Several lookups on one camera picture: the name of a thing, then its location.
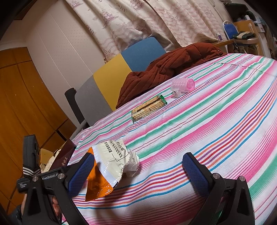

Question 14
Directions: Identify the orange white snack bag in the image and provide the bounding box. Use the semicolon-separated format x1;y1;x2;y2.
86;139;139;201

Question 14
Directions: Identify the cracker snack packet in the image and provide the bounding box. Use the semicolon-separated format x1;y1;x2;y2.
131;95;167;123

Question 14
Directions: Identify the gold tray box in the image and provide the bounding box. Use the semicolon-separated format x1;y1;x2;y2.
40;139;76;173

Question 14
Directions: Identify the wooden wardrobe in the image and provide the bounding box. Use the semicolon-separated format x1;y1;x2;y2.
1;47;76;214

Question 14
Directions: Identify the striped tablecloth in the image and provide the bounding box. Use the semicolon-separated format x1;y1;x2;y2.
70;54;276;224

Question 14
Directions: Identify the dark red quilted jacket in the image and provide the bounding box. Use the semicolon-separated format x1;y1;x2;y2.
116;43;227;109

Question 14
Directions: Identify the patterned cream curtain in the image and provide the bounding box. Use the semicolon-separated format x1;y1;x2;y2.
67;0;227;62

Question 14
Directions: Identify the wooden side desk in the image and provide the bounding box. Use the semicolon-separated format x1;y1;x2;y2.
213;20;264;56

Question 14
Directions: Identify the blue folding chair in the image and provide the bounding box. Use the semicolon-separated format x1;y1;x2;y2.
222;20;239;40

